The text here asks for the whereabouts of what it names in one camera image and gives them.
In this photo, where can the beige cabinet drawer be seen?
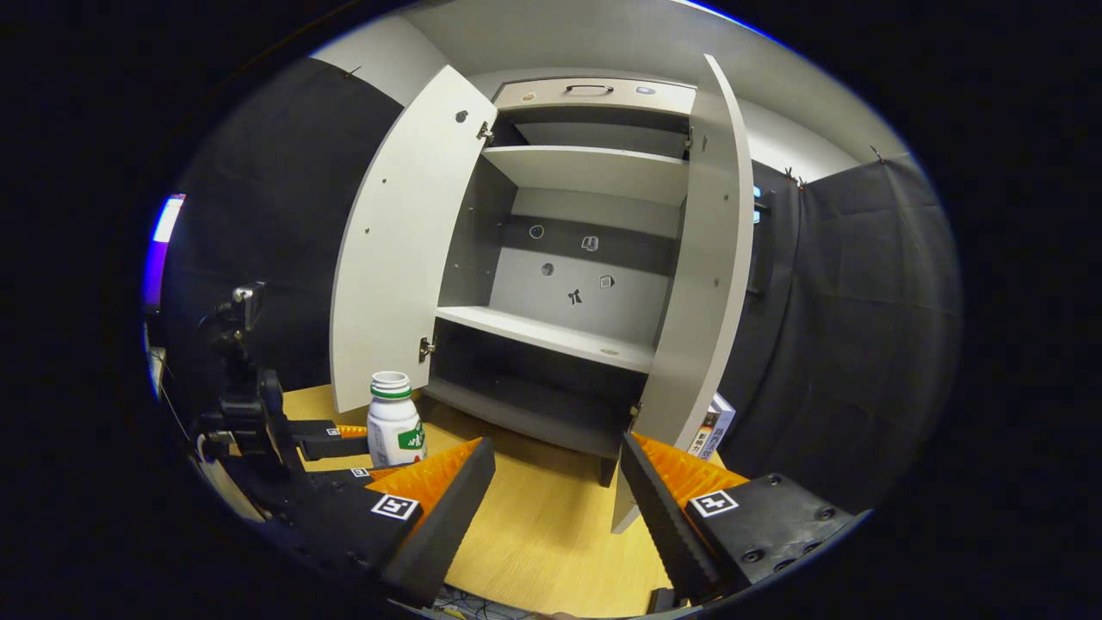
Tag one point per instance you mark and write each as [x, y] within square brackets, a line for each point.
[663, 102]

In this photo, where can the white cabinet shelf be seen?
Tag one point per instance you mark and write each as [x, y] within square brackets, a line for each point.
[551, 334]
[594, 172]

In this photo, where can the white cabinet door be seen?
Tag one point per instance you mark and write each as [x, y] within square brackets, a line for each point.
[405, 241]
[710, 258]

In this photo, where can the white bottle with green label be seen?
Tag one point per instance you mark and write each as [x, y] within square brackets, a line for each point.
[392, 430]

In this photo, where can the white printed box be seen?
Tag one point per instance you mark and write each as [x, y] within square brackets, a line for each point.
[716, 426]

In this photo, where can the grey and white cabinet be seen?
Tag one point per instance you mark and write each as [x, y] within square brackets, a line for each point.
[585, 284]

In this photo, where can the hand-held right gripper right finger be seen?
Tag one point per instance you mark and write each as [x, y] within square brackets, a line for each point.
[659, 525]

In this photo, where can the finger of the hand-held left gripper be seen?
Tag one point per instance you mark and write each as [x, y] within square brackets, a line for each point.
[323, 439]
[353, 475]

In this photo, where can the black backdrop cloth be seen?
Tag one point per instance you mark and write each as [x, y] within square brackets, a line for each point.
[275, 189]
[861, 327]

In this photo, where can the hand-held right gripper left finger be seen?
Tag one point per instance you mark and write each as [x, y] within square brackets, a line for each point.
[448, 525]

